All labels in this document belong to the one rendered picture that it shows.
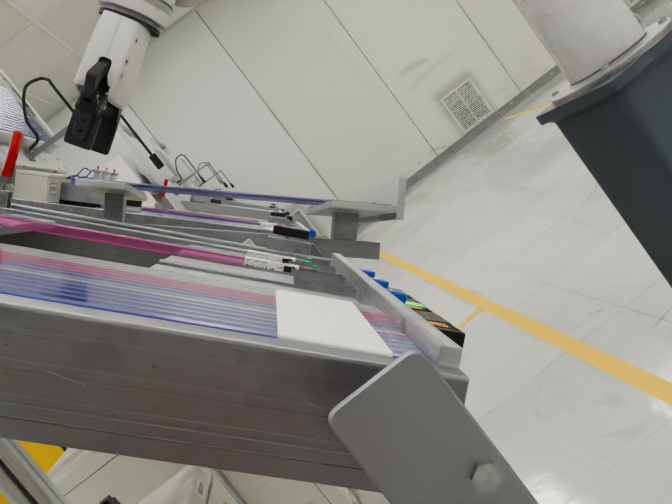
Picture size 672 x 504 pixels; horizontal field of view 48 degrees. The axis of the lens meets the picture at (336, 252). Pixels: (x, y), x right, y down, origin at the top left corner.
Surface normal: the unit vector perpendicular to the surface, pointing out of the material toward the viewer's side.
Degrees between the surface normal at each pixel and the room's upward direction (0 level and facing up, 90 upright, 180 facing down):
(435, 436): 90
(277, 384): 90
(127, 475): 90
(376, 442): 90
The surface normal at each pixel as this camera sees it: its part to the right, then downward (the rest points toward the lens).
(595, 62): -0.47, 0.46
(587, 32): -0.29, 0.34
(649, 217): -0.75, 0.61
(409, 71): 0.09, 0.07
